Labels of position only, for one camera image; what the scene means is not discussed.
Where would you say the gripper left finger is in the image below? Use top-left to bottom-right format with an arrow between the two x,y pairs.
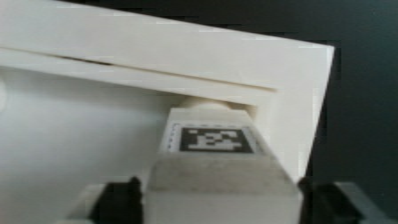
64,177 -> 144,224

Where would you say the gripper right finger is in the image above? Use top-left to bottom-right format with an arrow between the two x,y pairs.
299,177 -> 390,224

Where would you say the white table leg with tag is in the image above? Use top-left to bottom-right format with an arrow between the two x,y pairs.
144,98 -> 302,224

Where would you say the white square tabletop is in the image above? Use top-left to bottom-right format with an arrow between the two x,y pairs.
0,0 -> 334,224

